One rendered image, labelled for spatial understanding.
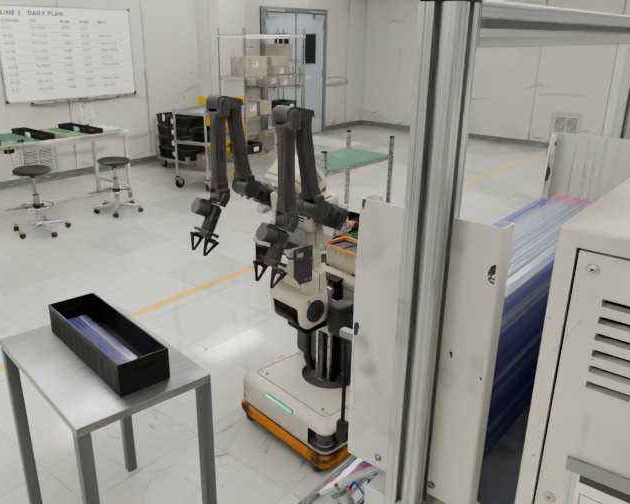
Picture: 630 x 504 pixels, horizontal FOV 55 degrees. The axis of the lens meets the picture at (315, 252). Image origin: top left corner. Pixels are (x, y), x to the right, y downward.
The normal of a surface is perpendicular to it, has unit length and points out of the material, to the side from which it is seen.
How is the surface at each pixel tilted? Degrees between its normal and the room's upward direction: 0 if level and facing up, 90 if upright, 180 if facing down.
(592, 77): 90
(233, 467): 0
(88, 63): 90
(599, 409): 90
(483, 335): 90
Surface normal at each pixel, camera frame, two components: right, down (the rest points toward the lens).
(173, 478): 0.02, -0.94
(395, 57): -0.62, 0.26
